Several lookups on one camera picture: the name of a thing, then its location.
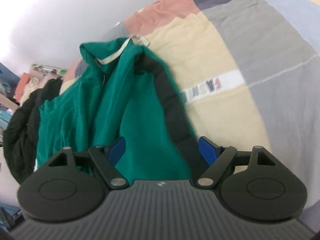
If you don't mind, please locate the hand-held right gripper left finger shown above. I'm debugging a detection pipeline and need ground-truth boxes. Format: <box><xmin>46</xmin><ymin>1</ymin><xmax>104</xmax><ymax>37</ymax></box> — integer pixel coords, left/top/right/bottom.
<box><xmin>48</xmin><ymin>137</ymin><xmax>129</xmax><ymax>188</ymax></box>

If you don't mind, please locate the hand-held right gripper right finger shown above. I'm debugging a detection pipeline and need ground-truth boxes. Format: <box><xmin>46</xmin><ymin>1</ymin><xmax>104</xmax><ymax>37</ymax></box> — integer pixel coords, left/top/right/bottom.
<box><xmin>195</xmin><ymin>136</ymin><xmax>277</xmax><ymax>189</ymax></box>

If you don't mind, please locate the green hoodie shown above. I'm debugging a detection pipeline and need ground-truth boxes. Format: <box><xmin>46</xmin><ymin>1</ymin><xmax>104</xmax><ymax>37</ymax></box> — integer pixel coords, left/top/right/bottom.
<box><xmin>36</xmin><ymin>37</ymin><xmax>198</xmax><ymax>181</ymax></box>

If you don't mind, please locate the black puffer jacket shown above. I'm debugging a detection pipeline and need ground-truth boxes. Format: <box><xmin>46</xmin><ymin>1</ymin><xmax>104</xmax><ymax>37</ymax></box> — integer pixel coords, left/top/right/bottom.
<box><xmin>2</xmin><ymin>77</ymin><xmax>63</xmax><ymax>183</ymax></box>

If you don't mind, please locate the patchwork blanket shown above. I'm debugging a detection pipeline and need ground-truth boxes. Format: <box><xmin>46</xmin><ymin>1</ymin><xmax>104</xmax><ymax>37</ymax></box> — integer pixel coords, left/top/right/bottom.
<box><xmin>59</xmin><ymin>0</ymin><xmax>320</xmax><ymax>212</ymax></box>

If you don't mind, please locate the pink pillow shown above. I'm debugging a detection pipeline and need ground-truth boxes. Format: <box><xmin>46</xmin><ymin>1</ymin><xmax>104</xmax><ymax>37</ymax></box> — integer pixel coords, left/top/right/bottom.
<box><xmin>14</xmin><ymin>72</ymin><xmax>31</xmax><ymax>101</ymax></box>

